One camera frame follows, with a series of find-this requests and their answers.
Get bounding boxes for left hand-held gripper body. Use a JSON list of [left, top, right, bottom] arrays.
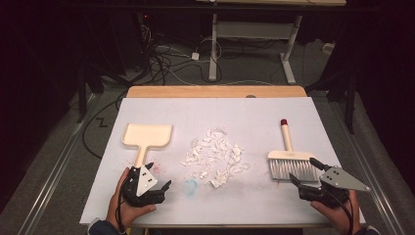
[[121, 164, 166, 209]]

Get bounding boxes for cream plastic dustpan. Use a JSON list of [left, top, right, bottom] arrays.
[[120, 122, 174, 169]]

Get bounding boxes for black floor cable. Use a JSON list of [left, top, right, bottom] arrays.
[[81, 92, 129, 161]]

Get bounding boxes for white table cover board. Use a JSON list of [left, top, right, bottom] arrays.
[[79, 97, 366, 227]]

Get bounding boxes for wooden table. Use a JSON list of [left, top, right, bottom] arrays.
[[125, 85, 308, 99]]

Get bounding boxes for cream hand brush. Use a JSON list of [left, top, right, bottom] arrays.
[[267, 118, 320, 183]]

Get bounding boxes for pile of white paper scraps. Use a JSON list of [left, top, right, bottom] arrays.
[[179, 127, 252, 189]]

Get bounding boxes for black metal stand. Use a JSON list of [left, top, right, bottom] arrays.
[[306, 70, 358, 135], [75, 65, 106, 124]]

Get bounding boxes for person's right hand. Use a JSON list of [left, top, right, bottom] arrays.
[[309, 190, 361, 235]]

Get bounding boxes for metal floor rail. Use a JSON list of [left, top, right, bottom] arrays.
[[18, 94, 101, 235], [321, 97, 407, 235]]

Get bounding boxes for white box on floor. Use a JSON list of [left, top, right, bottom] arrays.
[[322, 42, 337, 56]]

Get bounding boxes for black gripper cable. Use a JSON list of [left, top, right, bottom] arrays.
[[326, 190, 356, 235], [115, 189, 127, 235]]

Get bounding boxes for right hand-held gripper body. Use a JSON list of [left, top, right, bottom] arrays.
[[298, 165, 371, 209]]

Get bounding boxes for white desk frame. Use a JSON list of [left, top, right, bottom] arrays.
[[195, 0, 347, 85]]

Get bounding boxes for tangle of floor cables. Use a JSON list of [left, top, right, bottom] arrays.
[[138, 23, 229, 86]]

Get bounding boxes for person's left hand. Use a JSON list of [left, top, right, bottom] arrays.
[[106, 166, 158, 231]]

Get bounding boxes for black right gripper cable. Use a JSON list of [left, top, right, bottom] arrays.
[[326, 190, 356, 235]]

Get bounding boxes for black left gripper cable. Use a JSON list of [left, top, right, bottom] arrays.
[[115, 189, 127, 235]]

